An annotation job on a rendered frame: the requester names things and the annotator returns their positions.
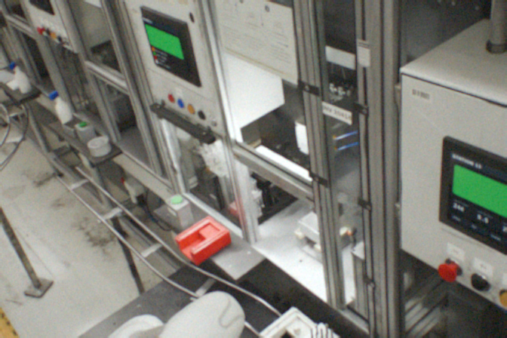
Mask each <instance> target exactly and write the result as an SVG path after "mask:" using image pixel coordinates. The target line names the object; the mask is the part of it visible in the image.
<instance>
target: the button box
mask: <svg viewBox="0 0 507 338"><path fill-rule="evenodd" d="M174 197H181V196H180V195H176V196H174ZM174 197H172V198H174ZM172 198H170V199H168V200H166V201H165V204H166V206H167V208H168V210H169V214H170V217H171V222H172V225H173V226H174V227H177V228H178V230H179V231H180V232H182V233H183V232H185V231H186V230H187V229H188V228H190V227H192V226H194V225H195V222H194V218H192V211H191V210H190V206H189V202H188V201H187V200H186V199H184V198H182V197H181V198H182V201H181V203H180V204H176V205H174V204H171V199H172Z"/></svg>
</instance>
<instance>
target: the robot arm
mask: <svg viewBox="0 0 507 338"><path fill-rule="evenodd" d="M244 323H245V322H244V311H243V309H242V308H241V307H240V305H239V304H238V302H237V301H236V300H235V299H234V297H231V296H230V295H229V294H227V293H221V292H213V293H209V294H205V295H203V296H201V298H199V299H198V300H196V301H194V302H192V303H190V305H188V306H187V307H185V308H184V309H181V310H180V312H178V313H177V314H175V315H174V316H172V318H171V319H170V320H169V322H168V323H165V324H163V323H162V322H161V321H160V320H159V319H157V318H156V317H153V316H149V315H144V316H139V317H136V318H132V319H131V320H130V321H128V322H126V323H125V324H123V325H122V327H120V328H119V329H117V330H115V331H114V333H113V334H112V335H110V336H108V337H107V338H239V337H240V334H241V332H242V331H243V329H244Z"/></svg>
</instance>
